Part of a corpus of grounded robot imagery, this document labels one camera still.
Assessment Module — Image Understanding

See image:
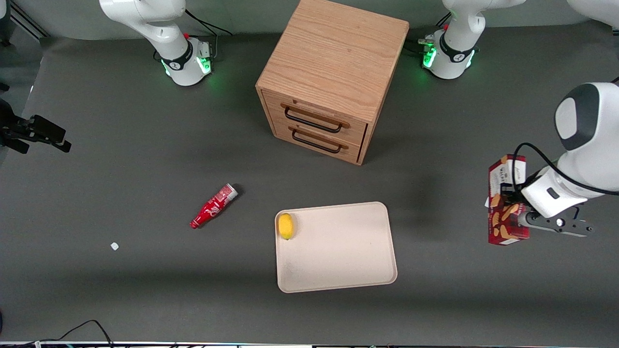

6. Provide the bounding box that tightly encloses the red cookie box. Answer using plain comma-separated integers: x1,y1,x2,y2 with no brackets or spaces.
485,154,531,246

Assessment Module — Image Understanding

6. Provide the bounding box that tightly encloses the beige plastic tray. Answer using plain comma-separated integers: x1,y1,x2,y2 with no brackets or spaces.
275,202,398,293

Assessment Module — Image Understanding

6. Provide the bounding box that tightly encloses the wooden two-drawer cabinet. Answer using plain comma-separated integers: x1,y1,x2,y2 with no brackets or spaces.
255,0,410,166

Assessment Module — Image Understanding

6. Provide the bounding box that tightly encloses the yellow lemon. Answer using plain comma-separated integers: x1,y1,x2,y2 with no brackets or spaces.
278,213,295,240

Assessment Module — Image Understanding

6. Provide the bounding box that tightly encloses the red soda bottle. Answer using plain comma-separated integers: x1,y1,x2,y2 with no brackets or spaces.
190,183,239,230

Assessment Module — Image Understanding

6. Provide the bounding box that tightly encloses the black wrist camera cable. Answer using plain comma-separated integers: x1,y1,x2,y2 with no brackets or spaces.
511,142,619,203

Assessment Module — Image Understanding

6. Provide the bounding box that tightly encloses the black arm base cable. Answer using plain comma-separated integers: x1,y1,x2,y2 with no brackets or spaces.
185,9,233,58
405,14,452,55

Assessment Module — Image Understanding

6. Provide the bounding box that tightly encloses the black drawer handle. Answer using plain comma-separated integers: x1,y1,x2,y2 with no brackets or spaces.
291,129,342,154
284,107,343,133

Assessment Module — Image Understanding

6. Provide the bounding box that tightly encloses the black floor cable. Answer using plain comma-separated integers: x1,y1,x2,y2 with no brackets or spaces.
0,319,115,347

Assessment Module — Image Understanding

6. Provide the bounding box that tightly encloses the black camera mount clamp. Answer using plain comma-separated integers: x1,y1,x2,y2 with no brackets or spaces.
0,99,72,155

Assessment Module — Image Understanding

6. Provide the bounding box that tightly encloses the aluminium frame rail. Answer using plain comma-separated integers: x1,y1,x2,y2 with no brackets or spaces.
9,0,50,40

